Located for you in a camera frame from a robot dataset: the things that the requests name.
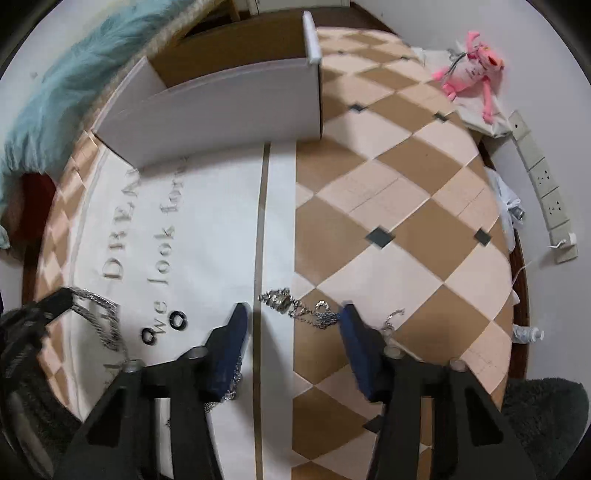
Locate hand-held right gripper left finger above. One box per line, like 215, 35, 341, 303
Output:
55, 303, 250, 480

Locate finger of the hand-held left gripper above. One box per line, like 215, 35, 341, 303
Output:
0, 287, 75, 352

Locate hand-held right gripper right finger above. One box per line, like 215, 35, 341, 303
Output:
338, 302, 537, 480

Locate thin silver chain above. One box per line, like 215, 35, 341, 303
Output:
204, 356, 244, 416

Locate thick silver chain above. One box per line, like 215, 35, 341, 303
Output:
69, 287, 131, 357

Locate silver pendant necklace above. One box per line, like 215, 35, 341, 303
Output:
257, 287, 341, 330

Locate white cardboard box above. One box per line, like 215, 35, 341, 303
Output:
91, 11, 323, 172

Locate silver hook earring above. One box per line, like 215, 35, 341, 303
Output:
381, 308, 405, 343

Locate red cushion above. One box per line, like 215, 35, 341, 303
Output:
17, 172, 57, 217

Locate checkered printed tablecloth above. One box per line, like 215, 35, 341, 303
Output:
36, 25, 519, 480

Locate small white bottle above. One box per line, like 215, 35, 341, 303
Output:
512, 324, 546, 344

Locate dark grey fluffy mat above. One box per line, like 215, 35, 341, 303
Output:
501, 377, 591, 480

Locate crumpled white cloth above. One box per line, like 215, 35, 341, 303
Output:
486, 167, 527, 252

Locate light blue fluffy blanket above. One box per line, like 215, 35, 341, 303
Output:
0, 0, 200, 251

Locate grey power strip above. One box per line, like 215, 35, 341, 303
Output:
507, 110, 579, 265

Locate pink plush toy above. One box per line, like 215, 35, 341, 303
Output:
431, 30, 506, 124

